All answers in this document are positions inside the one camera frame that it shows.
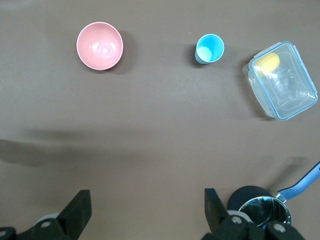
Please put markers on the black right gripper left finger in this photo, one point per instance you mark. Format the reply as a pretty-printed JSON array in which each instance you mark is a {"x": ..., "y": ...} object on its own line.
[{"x": 72, "y": 217}]

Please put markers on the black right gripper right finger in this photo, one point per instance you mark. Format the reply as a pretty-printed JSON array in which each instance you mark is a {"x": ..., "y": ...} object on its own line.
[{"x": 220, "y": 220}]

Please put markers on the clear plastic food container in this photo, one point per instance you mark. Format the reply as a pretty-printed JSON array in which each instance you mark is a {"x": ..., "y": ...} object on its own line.
[{"x": 285, "y": 90}]

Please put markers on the yellow sponge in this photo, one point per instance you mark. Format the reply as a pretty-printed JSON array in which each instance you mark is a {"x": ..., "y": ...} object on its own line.
[{"x": 267, "y": 62}]

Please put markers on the light blue plastic cup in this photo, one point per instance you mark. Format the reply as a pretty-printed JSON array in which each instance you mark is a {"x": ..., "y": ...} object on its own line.
[{"x": 210, "y": 48}]

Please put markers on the pink bowl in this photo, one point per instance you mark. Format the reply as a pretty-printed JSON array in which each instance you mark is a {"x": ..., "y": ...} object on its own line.
[{"x": 100, "y": 45}]

